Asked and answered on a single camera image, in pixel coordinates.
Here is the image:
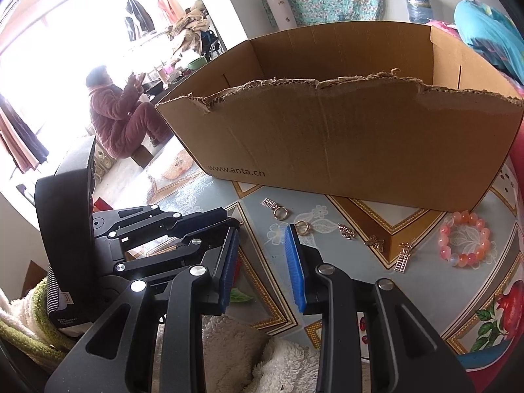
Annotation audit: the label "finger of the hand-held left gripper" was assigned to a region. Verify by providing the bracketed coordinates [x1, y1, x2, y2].
[93, 204, 241, 243]
[110, 229, 238, 283]

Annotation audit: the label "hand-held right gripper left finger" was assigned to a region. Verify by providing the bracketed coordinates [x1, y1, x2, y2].
[44, 229, 242, 393]

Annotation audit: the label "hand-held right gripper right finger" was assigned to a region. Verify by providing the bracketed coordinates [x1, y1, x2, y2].
[284, 223, 476, 393]

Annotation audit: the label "brown cardboard box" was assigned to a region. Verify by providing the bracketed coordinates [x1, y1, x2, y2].
[156, 22, 524, 212]

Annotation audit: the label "pink orange bead bracelet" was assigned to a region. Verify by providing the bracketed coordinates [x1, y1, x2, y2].
[439, 211, 492, 268]

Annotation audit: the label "brown stool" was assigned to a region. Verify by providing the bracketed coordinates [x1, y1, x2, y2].
[127, 145, 154, 168]

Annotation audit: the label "hanging curtains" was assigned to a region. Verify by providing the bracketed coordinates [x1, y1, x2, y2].
[0, 94, 50, 177]

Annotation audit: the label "fruit patterned tablecloth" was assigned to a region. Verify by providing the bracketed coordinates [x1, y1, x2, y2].
[88, 147, 524, 355]

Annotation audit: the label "pile of beige clothes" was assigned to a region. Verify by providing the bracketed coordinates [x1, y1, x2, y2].
[170, 2, 214, 54]

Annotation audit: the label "dark hanging jacket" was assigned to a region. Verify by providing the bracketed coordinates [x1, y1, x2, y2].
[124, 0, 154, 42]

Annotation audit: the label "pink hanging garment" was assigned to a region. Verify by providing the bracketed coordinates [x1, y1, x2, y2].
[158, 0, 185, 21]

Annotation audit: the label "white upright panel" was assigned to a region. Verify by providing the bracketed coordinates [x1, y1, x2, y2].
[265, 0, 296, 31]

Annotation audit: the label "blue water bottle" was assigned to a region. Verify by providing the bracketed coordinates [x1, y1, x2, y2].
[403, 0, 434, 23]

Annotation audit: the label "blue patterned quilt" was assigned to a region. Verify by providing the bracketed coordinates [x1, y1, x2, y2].
[454, 0, 524, 86]

